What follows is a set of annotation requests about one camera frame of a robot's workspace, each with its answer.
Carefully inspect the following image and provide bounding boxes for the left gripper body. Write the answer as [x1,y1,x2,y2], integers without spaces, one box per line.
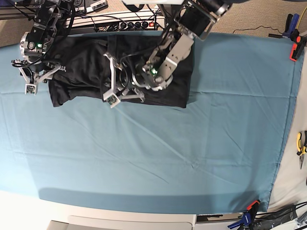
[103,53,145,103]

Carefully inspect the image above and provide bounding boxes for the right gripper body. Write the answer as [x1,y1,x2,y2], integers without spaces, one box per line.
[11,59,66,84]

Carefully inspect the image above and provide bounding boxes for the black T-shirt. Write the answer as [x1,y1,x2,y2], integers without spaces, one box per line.
[48,34,193,108]

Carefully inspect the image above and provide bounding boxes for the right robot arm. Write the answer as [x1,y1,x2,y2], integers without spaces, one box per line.
[11,0,76,90]

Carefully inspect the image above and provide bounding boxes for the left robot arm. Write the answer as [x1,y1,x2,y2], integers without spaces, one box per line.
[103,0,232,107]

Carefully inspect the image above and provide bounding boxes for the white power strip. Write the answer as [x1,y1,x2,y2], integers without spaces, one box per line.
[72,14,165,31]

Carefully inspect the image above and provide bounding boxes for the teal table cloth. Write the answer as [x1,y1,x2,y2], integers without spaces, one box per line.
[0,34,304,214]

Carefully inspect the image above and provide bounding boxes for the orange black clamp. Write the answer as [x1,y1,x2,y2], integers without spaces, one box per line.
[290,29,307,61]

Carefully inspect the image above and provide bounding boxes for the blue clamp top right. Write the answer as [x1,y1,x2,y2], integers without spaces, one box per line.
[282,13,300,38]

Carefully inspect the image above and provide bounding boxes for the blue clamp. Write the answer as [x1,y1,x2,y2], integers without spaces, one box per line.
[227,200,260,230]
[282,13,300,38]

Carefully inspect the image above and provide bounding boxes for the blue clamp bottom right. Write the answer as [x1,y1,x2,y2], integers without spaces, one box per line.
[227,200,260,230]

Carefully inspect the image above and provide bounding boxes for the black bag bottom right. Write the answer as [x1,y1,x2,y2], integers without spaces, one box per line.
[252,205,297,230]

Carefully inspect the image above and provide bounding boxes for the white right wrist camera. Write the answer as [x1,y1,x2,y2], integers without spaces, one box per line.
[24,83,38,95]

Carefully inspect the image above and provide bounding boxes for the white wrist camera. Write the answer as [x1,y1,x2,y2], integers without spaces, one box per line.
[103,93,121,108]
[24,83,38,95]

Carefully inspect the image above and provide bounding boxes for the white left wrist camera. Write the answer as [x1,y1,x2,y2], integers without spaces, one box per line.
[103,93,121,108]

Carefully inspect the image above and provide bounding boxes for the yellow handled pliers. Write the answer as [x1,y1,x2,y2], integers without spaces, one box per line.
[296,130,307,169]

